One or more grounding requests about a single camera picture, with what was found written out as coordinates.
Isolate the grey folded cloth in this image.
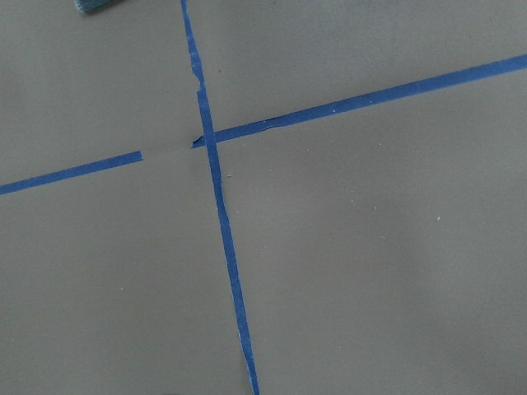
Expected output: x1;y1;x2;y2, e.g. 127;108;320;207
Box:
73;0;115;15

